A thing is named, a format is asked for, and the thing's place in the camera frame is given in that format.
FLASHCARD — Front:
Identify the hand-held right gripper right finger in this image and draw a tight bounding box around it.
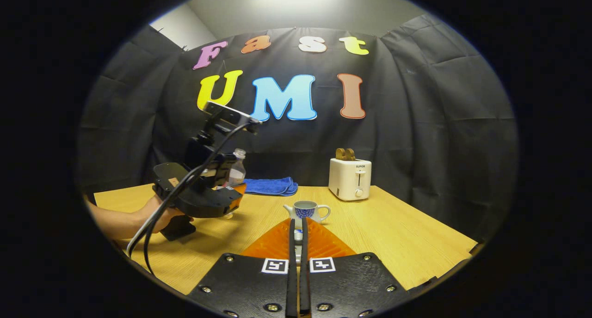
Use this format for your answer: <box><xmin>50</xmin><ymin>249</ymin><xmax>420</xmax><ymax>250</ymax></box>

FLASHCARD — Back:
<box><xmin>298</xmin><ymin>218</ymin><xmax>412</xmax><ymax>318</ymax></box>

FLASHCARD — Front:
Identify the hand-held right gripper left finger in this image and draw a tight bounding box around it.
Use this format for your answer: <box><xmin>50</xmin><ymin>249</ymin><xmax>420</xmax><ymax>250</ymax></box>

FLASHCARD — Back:
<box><xmin>187</xmin><ymin>218</ymin><xmax>298</xmax><ymax>318</ymax></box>

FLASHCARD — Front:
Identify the clear plastic water bottle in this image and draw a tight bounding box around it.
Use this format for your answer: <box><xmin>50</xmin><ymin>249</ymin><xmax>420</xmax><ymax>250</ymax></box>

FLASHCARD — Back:
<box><xmin>221</xmin><ymin>148</ymin><xmax>247</xmax><ymax>220</ymax></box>

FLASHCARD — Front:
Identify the white blue-patterned teacup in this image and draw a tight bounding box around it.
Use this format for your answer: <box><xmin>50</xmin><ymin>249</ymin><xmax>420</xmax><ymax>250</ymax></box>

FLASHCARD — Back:
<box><xmin>283</xmin><ymin>201</ymin><xmax>332</xmax><ymax>224</ymax></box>

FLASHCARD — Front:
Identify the blue folded towel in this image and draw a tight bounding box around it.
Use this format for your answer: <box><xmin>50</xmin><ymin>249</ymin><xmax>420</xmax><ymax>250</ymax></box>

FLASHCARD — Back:
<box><xmin>244</xmin><ymin>177</ymin><xmax>299</xmax><ymax>197</ymax></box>

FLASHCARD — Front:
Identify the white toaster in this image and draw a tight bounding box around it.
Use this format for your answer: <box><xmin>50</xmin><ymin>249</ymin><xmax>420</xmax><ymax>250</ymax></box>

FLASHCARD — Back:
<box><xmin>328</xmin><ymin>158</ymin><xmax>372</xmax><ymax>202</ymax></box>

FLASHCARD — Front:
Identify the black backdrop cloth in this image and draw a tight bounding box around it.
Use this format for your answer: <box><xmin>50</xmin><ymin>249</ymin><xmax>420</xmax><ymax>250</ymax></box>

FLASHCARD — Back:
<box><xmin>79</xmin><ymin>14</ymin><xmax>518</xmax><ymax>240</ymax></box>

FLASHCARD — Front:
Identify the grey cable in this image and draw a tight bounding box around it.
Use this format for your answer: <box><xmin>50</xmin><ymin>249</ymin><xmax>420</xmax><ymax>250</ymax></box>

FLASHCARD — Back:
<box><xmin>126</xmin><ymin>163</ymin><xmax>209</xmax><ymax>258</ymax></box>

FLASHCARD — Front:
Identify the black cable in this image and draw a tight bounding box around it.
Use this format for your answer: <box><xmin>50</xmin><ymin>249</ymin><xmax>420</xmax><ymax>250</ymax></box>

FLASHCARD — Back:
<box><xmin>142</xmin><ymin>119</ymin><xmax>262</xmax><ymax>276</ymax></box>

